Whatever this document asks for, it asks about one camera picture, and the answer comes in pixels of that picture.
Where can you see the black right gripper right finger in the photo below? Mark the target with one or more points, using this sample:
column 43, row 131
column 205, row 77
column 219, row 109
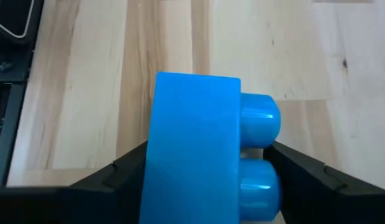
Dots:
column 320, row 196

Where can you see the large blue toy block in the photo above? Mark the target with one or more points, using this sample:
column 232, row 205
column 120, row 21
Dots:
column 192, row 149

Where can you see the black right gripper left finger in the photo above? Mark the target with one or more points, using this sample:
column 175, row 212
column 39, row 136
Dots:
column 86, row 202

